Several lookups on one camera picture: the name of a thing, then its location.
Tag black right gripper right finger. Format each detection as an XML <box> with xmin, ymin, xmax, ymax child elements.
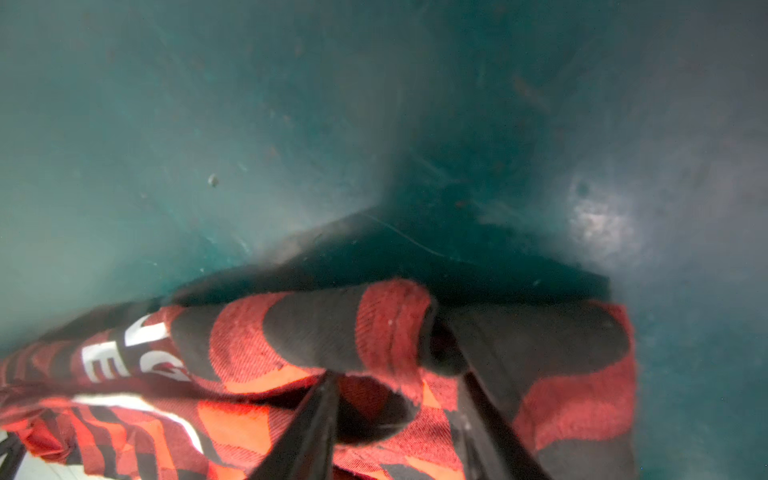
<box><xmin>457</xmin><ymin>373</ymin><xmax>549</xmax><ymax>480</ymax></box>

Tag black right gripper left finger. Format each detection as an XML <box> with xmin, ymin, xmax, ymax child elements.
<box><xmin>248</xmin><ymin>372</ymin><xmax>340</xmax><ymax>480</ymax></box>

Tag red black plaid shirt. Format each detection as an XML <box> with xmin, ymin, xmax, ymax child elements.
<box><xmin>1</xmin><ymin>279</ymin><xmax>636</xmax><ymax>479</ymax></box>

